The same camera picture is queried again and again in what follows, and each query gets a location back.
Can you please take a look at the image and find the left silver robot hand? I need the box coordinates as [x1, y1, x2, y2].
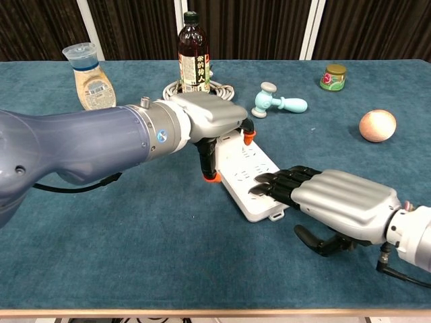
[170, 91, 257, 184]

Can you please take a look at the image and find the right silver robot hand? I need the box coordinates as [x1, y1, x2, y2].
[248, 165, 403, 258]

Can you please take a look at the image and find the white plastic device casing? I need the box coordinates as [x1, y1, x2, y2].
[215, 134, 239, 162]

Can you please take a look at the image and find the white power strip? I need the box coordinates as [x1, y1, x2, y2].
[214, 130, 291, 223]

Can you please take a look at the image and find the teal toy hammer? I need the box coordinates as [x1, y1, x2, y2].
[250, 81, 308, 119]

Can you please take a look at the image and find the dark vinegar bottle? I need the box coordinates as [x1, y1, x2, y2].
[177, 11, 211, 96]

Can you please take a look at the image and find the peach round ball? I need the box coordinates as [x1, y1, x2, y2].
[358, 109, 397, 143]

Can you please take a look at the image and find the inverted beige sauce bottle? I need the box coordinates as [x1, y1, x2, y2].
[61, 42, 118, 112]

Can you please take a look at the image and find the green jar gold lid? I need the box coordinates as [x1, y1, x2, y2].
[319, 63, 347, 92]

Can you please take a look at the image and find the teal tablecloth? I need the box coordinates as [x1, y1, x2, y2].
[0, 59, 431, 312]

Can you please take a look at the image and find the white cable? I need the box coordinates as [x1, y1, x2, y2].
[162, 63, 236, 102]

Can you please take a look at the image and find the white partition frame post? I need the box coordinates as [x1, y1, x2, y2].
[173, 0, 189, 62]
[298, 0, 327, 61]
[75, 0, 105, 62]

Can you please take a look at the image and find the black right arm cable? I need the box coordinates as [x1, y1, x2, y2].
[375, 242, 431, 289]

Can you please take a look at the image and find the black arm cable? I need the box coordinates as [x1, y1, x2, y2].
[32, 172, 123, 194]
[375, 242, 431, 289]

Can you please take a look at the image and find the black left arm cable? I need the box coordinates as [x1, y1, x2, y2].
[32, 172, 123, 194]

